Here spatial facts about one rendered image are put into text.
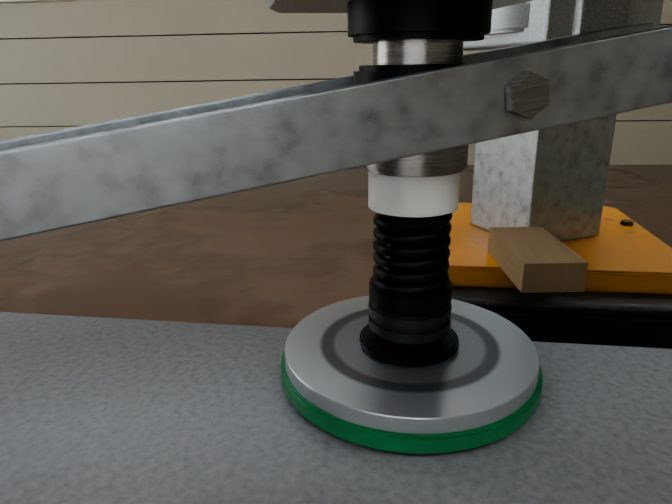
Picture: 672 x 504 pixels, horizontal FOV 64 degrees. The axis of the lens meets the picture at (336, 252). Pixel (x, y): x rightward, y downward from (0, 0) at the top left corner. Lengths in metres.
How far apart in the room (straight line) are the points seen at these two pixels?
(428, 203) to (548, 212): 0.75
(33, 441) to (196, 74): 6.39
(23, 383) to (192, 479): 0.21
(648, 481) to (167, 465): 0.32
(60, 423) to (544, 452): 0.36
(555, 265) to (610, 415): 0.45
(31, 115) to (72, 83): 0.66
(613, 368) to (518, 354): 0.10
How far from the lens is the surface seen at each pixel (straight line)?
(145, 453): 0.43
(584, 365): 0.54
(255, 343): 0.54
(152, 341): 0.58
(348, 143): 0.34
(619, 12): 0.58
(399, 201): 0.39
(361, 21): 0.39
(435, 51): 0.39
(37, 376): 0.56
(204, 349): 0.54
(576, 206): 1.18
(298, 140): 0.34
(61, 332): 0.63
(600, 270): 1.04
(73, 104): 7.38
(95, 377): 0.53
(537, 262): 0.89
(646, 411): 0.50
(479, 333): 0.50
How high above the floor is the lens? 1.12
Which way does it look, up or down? 19 degrees down
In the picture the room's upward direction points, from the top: 1 degrees counter-clockwise
